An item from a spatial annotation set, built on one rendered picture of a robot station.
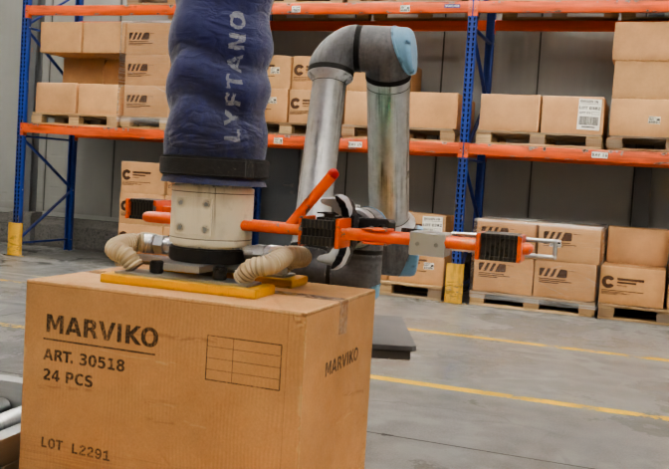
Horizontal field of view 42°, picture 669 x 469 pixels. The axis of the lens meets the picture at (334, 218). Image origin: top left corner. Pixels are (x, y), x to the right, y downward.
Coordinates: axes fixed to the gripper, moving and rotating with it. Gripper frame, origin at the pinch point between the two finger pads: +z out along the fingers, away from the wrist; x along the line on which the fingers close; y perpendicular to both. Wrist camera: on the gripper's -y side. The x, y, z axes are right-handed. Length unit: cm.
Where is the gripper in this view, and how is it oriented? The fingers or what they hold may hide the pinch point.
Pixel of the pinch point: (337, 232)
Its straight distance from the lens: 173.4
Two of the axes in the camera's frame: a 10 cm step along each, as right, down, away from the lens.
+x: 0.6, -10.0, -0.5
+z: -2.8, 0.3, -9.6
